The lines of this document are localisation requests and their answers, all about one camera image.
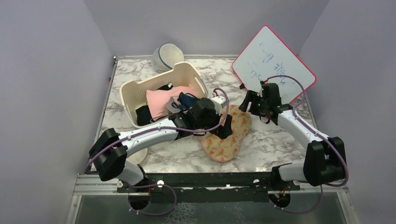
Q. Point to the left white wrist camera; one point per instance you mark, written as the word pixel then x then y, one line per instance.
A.
pixel 219 103

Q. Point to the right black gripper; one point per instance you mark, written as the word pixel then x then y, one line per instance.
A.
pixel 252 96

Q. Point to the pink garment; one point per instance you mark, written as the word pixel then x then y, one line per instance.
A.
pixel 156 100

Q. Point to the pink framed whiteboard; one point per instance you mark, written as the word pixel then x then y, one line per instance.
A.
pixel 268 57

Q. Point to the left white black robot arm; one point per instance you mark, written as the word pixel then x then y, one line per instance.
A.
pixel 110 151

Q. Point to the round white mesh bag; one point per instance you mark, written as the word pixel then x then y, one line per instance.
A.
pixel 166 56

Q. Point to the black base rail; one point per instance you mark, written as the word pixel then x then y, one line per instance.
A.
pixel 206 187

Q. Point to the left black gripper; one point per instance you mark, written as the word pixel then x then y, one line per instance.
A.
pixel 224 131

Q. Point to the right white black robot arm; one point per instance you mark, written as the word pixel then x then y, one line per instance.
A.
pixel 325 160

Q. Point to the cream plastic laundry basket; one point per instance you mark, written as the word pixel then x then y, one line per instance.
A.
pixel 133 93

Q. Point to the round beige bra wash bag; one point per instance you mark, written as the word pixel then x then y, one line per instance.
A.
pixel 138 157

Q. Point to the floral orange laundry bag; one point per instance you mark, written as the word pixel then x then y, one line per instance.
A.
pixel 225 150

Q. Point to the black garment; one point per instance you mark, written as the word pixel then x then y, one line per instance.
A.
pixel 143 115

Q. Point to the dark blue bra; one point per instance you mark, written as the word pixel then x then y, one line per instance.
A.
pixel 184 101

